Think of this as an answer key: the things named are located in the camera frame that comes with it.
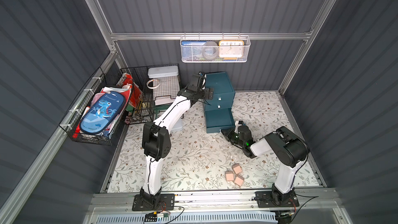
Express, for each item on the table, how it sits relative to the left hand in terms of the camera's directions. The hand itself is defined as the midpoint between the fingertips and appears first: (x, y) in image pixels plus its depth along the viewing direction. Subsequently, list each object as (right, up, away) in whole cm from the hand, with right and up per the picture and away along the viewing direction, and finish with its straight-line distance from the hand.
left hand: (209, 91), depth 90 cm
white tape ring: (-37, +8, +9) cm, 39 cm away
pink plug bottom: (+15, -47, -12) cm, 51 cm away
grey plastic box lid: (-31, +15, +12) cm, 36 cm away
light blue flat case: (-19, -22, +9) cm, 30 cm away
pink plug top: (+15, -42, -8) cm, 46 cm away
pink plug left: (+10, -45, -10) cm, 48 cm away
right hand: (+9, -23, +4) cm, 25 cm away
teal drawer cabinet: (+7, -13, +13) cm, 20 cm away
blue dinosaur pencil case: (-46, -11, -25) cm, 54 cm away
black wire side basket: (-56, +4, -9) cm, 57 cm away
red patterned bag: (-52, -1, +21) cm, 56 cm away
